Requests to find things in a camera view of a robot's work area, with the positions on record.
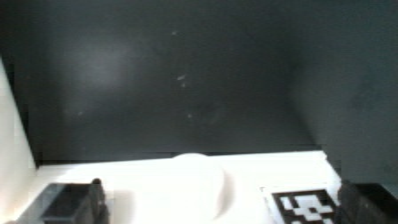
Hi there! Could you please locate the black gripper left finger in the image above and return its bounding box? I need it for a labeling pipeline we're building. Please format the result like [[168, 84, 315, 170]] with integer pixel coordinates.
[[16, 178, 111, 224]]

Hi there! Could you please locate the white drawer cabinet box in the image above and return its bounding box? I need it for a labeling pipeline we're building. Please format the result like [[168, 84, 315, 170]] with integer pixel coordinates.
[[0, 57, 36, 224]]

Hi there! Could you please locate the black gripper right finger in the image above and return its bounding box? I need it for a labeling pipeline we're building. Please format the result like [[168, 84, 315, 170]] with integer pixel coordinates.
[[335, 181, 398, 224]]

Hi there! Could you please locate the white front drawer tray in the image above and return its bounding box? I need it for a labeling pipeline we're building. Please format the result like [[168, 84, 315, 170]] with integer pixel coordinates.
[[16, 151, 342, 224]]

